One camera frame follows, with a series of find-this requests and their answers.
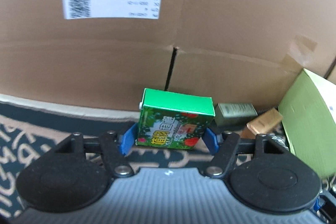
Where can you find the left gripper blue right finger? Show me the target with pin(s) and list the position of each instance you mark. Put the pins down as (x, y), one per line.
(211, 141)

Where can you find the copper coloured bar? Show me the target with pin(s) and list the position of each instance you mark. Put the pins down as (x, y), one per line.
(263, 124)

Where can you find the black patterned mat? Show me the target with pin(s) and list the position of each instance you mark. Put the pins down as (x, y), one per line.
(66, 167)

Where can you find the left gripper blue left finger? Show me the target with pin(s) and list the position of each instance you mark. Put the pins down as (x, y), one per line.
(127, 140)

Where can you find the olive green small box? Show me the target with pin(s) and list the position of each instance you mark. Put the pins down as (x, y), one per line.
(234, 114)

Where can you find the large brown cardboard box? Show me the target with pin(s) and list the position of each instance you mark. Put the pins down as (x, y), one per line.
(229, 50)

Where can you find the lime green storage box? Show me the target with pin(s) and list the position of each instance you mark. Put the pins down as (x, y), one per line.
(308, 110)

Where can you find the green drink carton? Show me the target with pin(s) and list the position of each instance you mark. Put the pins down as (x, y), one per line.
(173, 120)

